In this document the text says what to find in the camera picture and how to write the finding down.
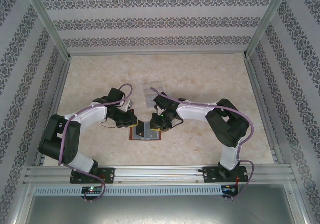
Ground slotted grey cable duct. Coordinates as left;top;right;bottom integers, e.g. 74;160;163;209
33;185;224;196

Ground aluminium frame bar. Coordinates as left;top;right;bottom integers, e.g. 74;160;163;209
9;182;35;224
284;182;312;224

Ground aluminium mounting rail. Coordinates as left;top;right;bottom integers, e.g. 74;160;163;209
23;165;295;185

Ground aluminium frame post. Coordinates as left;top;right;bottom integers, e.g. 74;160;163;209
243;0;293;59
23;0;72;62

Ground purple cable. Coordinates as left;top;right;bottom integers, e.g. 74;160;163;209
58;83;134;203
149;86;256;202

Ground black controller board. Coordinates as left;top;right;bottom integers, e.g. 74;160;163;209
221;183;241;201
80;185;105;203

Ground aluminium side rail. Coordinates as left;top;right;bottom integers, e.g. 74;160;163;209
34;57;73;167
244;57;285;164

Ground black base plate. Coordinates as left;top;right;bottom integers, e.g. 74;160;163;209
202;166;248;184
71;167;116;184

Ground clear plastic box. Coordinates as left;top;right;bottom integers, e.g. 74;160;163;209
142;82;166;109

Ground brown leather card holder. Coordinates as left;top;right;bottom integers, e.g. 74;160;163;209
129;121;169;141

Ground grey metal sheet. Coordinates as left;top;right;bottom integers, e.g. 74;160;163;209
24;195;307;224

